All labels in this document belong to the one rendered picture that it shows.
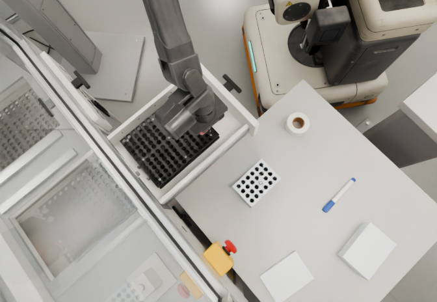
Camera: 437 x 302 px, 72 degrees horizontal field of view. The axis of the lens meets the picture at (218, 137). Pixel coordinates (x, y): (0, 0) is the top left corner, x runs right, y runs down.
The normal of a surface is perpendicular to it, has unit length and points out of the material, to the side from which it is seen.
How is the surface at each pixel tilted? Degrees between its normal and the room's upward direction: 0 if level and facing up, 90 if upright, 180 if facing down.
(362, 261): 0
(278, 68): 0
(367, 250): 0
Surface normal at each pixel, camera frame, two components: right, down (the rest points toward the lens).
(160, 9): 0.48, 0.39
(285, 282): -0.05, -0.25
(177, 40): 0.42, 0.20
